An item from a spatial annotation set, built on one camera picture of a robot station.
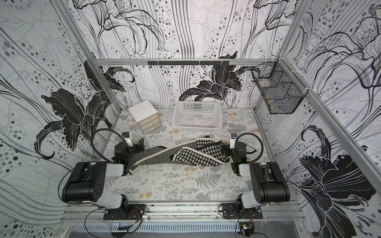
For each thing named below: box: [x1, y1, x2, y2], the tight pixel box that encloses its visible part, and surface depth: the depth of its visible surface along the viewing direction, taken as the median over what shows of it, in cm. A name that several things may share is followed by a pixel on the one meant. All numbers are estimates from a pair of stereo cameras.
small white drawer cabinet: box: [128, 100, 162, 135], surface depth 104 cm
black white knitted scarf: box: [129, 136, 230, 175], surface depth 92 cm
